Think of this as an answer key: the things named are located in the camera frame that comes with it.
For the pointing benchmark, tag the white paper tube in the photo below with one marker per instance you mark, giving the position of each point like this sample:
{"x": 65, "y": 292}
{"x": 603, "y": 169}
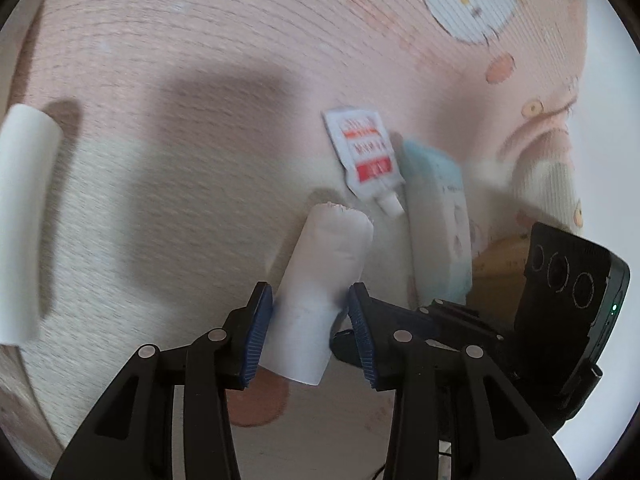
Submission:
{"x": 25, "y": 220}
{"x": 320, "y": 280}

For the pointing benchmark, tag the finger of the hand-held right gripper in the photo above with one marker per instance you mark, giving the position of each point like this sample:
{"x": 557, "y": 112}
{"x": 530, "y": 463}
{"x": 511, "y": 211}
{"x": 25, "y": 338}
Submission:
{"x": 465, "y": 322}
{"x": 342, "y": 346}

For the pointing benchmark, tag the small white red spout pouch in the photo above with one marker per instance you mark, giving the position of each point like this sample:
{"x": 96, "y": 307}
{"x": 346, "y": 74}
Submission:
{"x": 365, "y": 152}

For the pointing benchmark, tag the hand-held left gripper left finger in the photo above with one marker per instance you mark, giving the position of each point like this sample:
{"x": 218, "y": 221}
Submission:
{"x": 256, "y": 330}

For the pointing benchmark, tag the brown cardboard box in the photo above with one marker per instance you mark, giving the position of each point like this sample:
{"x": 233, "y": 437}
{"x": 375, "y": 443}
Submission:
{"x": 500, "y": 265}

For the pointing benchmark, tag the light blue cotton pad packet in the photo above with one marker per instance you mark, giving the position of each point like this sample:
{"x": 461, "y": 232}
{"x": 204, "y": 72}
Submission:
{"x": 440, "y": 220}

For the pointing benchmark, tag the pink cartoon printed blanket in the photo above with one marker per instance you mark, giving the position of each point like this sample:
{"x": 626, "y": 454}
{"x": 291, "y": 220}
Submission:
{"x": 200, "y": 60}

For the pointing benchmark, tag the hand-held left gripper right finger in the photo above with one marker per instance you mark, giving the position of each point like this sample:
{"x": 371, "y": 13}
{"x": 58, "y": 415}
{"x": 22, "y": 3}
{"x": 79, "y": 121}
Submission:
{"x": 361, "y": 330}

